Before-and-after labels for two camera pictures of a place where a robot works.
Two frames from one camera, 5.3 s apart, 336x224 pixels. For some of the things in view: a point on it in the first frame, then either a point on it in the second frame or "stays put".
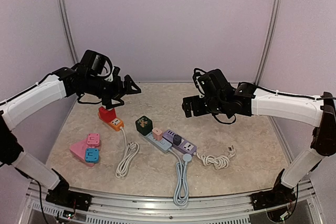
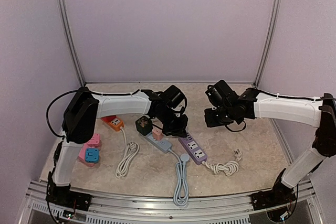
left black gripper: [118, 91] → [180, 131]
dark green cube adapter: [144, 125] stays put
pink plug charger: [157, 134] stays put
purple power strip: [168, 136] → [192, 149]
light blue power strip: [163, 144] stays put
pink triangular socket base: [79, 149] stays put
